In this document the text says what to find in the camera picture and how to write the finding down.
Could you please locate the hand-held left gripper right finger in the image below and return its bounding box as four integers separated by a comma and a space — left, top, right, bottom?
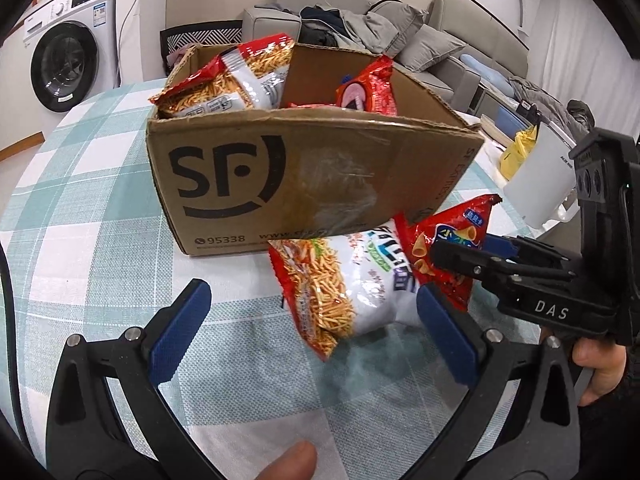
415, 282, 583, 480

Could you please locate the cardboard box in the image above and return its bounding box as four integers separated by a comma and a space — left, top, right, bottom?
146, 42, 486, 257

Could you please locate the black white patterned basket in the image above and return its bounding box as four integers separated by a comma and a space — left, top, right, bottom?
160, 21, 247, 77

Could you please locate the white electric kettle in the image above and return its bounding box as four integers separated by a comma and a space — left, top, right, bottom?
502, 121, 582, 229

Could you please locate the green checkered tablecloth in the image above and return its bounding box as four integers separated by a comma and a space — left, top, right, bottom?
0, 80, 551, 480

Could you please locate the white washing machine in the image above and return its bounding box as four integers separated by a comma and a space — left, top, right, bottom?
23, 0, 127, 114

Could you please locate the pile of dark clothes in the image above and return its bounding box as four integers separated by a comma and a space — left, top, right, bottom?
297, 4, 396, 56

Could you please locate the blue pillow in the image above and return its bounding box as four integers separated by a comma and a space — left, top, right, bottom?
460, 52, 513, 91

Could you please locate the grey pillow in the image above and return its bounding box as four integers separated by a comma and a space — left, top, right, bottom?
364, 0, 430, 56
399, 24, 467, 73

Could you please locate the red snack packet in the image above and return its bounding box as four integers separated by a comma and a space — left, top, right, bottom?
334, 55, 399, 116
398, 194, 502, 312

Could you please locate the blue container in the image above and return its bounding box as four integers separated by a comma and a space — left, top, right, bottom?
479, 112, 526, 143

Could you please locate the grey blanket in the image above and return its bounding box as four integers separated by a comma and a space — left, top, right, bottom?
509, 75, 598, 141

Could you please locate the person's right hand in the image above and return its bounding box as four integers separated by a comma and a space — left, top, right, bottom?
570, 344, 628, 406

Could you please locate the yellow plastic bag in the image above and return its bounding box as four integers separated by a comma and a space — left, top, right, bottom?
500, 127, 538, 181

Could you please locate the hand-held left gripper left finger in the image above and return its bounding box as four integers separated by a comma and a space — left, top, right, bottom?
45, 279, 221, 480

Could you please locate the grey sofa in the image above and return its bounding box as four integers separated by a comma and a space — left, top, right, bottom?
242, 0, 531, 117

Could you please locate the red white noodle snack bag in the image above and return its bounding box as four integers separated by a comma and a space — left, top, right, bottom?
268, 225, 427, 362
220, 34, 297, 111
149, 52, 253, 120

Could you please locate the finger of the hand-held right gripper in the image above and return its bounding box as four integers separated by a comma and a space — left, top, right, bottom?
430, 242, 563, 291
482, 234, 581, 273

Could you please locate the person's left hand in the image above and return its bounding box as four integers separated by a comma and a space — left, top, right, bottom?
251, 454, 319, 480

